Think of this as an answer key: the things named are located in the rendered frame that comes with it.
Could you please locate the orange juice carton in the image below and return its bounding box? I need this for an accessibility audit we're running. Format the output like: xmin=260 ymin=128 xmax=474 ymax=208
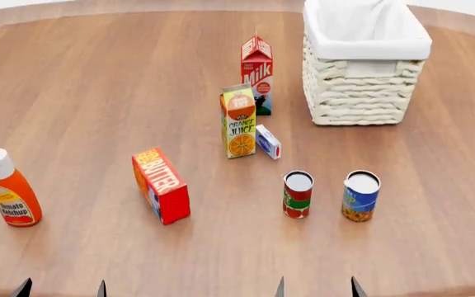
xmin=219 ymin=82 xmax=258 ymax=160

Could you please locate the white woven basket with liner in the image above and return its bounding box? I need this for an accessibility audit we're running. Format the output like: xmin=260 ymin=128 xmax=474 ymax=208
xmin=301 ymin=0 xmax=434 ymax=126

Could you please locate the blue corn can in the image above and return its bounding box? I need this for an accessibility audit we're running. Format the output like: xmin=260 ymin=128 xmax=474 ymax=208
xmin=341 ymin=169 xmax=382 ymax=223

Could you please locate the tomato ketchup bottle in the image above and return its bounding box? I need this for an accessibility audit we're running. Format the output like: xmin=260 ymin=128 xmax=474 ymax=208
xmin=0 ymin=147 xmax=44 ymax=228

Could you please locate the red tomato can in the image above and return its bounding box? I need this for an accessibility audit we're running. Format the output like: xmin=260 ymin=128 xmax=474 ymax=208
xmin=282 ymin=169 xmax=315 ymax=220

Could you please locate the red butter box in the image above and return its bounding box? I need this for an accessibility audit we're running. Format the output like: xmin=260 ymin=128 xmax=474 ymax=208
xmin=131 ymin=146 xmax=191 ymax=225

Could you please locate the small white blue box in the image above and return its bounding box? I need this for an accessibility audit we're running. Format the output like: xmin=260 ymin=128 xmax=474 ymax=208
xmin=255 ymin=124 xmax=283 ymax=161

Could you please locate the red milk carton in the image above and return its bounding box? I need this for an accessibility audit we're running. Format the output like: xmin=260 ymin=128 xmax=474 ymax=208
xmin=240 ymin=26 xmax=274 ymax=116

